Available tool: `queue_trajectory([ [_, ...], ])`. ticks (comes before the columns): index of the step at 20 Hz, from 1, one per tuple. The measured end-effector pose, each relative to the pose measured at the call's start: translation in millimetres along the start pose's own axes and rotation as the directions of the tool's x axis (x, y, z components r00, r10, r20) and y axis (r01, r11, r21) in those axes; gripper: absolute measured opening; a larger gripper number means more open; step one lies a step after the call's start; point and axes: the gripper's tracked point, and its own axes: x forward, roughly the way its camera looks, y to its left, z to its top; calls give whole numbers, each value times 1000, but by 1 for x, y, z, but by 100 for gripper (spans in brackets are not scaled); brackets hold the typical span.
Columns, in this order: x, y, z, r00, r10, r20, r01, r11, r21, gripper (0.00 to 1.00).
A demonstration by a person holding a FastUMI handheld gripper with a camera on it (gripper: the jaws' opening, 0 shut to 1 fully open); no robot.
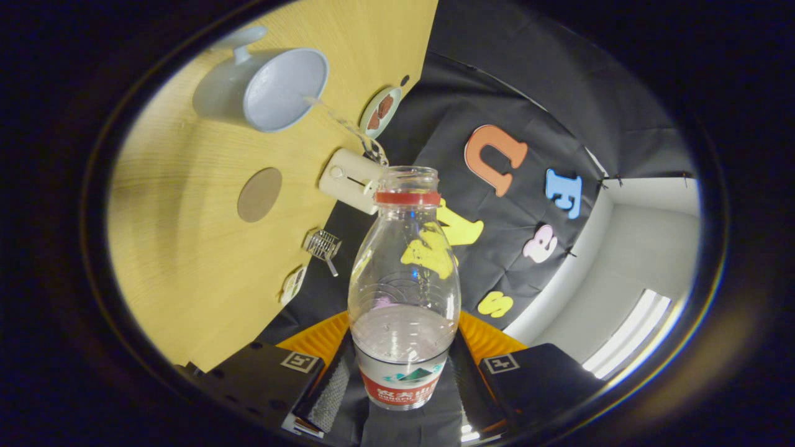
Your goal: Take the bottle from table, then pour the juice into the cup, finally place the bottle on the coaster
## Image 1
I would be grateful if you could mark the clear plastic juice bottle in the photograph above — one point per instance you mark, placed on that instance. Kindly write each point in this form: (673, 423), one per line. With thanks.
(404, 347)

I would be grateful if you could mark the white toaster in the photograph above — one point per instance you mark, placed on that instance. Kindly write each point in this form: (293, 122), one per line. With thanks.
(345, 177)

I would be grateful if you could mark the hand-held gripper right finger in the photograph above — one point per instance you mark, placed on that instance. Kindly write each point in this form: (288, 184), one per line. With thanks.
(534, 379)

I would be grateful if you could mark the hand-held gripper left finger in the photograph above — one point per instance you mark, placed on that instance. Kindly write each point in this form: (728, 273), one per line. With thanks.
(329, 391)

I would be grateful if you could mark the white cup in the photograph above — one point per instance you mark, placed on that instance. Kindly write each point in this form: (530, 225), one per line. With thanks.
(282, 93)

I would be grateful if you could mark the wooden table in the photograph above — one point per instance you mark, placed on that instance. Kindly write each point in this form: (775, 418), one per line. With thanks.
(186, 248)

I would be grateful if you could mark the round brown coaster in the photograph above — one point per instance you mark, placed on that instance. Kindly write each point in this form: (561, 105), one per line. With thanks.
(259, 194)

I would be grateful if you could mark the white divided spice dish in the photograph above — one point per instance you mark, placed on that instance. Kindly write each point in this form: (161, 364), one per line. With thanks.
(293, 284)

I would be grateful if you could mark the pale green plate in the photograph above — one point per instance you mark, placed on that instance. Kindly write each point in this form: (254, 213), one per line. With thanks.
(372, 133)

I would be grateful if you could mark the brown sausage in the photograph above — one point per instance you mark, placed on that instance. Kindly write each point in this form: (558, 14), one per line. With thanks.
(386, 106)
(374, 120)

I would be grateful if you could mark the large ceiling light panel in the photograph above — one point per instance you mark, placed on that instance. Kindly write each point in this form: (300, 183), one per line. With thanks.
(627, 335)

